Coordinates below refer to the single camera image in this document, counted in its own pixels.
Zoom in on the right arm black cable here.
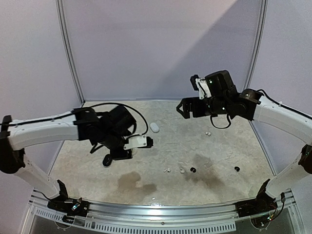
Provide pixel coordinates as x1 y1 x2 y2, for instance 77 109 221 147
209 114 232 130

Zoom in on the black oval charging case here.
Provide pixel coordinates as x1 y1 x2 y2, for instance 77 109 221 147
102 154 113 167

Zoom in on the aluminium front rail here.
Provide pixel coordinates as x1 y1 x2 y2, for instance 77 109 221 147
22 191 303 234

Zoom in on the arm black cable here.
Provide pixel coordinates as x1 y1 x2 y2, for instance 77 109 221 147
209 114 232 130
90 103 149 154

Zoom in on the left aluminium frame post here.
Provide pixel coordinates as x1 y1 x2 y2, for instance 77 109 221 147
56 0 85 104

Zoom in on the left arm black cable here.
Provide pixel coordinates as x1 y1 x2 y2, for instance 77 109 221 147
90 103 149 154

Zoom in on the small white oval case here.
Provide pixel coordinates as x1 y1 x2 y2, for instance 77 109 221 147
150 122 160 133

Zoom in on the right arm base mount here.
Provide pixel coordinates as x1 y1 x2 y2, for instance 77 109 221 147
234 179 279 220

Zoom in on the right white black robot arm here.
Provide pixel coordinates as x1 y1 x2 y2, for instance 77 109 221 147
176 70 312 213

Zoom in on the right aluminium frame post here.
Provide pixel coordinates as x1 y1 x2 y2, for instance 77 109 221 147
243 0 268 89

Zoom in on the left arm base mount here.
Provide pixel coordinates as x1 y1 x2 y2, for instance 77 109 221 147
47 180 90 217

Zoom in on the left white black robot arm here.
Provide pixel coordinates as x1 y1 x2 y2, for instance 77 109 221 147
0 104 146 212

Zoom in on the aluminium frame post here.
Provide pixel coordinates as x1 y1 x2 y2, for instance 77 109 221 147
243 0 268 89
56 0 85 104

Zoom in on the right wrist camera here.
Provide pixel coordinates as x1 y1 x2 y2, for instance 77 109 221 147
190 75 212 100

